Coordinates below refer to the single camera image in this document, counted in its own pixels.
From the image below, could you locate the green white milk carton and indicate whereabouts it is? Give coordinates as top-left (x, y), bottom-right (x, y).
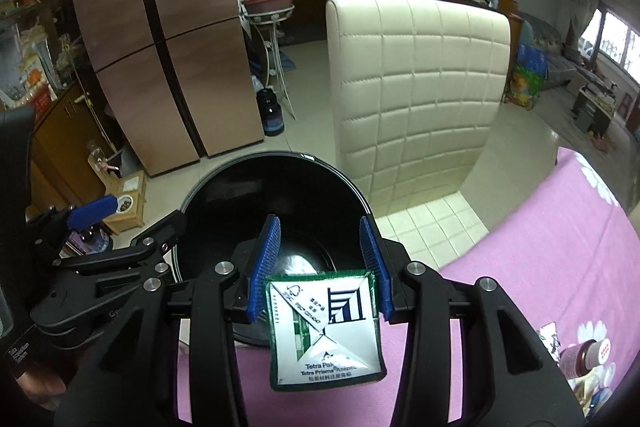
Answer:
top-left (266, 271), bottom-right (387, 392)

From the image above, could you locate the brown medicine bottle white cap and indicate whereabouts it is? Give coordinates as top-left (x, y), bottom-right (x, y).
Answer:
top-left (559, 338), bottom-right (612, 379)

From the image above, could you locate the black round trash bin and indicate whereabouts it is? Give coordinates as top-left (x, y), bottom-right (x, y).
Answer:
top-left (169, 149), bottom-right (376, 349)

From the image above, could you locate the wooden pet feeder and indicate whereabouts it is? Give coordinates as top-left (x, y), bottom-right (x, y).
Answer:
top-left (88, 146), bottom-right (148, 235)

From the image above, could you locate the dark glass jar on floor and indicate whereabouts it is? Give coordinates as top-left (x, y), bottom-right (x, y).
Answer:
top-left (256, 88), bottom-right (284, 136)

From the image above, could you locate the cream chair at left side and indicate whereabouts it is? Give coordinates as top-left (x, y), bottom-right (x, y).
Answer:
top-left (324, 0), bottom-right (512, 270)

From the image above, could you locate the pink floral tablecloth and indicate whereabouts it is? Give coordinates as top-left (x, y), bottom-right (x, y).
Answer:
top-left (174, 148), bottom-right (639, 426)

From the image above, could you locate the white metal basin stand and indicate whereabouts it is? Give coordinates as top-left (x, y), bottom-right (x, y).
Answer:
top-left (241, 4), bottom-right (296, 119)

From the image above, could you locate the colourful bag on floor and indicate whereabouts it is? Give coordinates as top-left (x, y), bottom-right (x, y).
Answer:
top-left (506, 44), bottom-right (548, 110)

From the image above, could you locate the rose gold refrigerator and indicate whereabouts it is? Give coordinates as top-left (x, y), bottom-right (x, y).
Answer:
top-left (73, 0), bottom-right (264, 176)

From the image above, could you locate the red basin on stand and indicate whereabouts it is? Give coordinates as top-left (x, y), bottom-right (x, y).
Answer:
top-left (242, 0), bottom-right (293, 15)

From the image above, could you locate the coffee table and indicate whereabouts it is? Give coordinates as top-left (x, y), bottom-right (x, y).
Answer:
top-left (572, 84), bottom-right (615, 138)

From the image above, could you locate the grey sofa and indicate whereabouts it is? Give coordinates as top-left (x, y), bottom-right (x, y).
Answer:
top-left (518, 12), bottom-right (588, 91)

